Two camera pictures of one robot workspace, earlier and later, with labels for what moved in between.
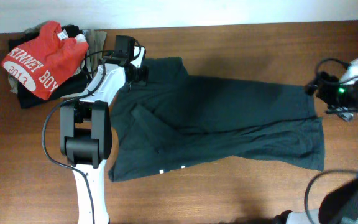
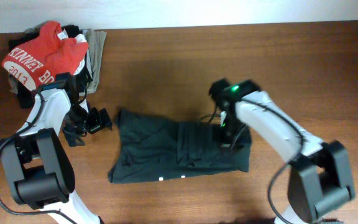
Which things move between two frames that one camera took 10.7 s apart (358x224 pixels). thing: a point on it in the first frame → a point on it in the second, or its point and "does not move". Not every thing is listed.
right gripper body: (335, 94) → (233, 134)
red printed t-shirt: (46, 63) does not move
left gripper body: (140, 74) → (78, 115)
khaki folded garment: (96, 39) does not move
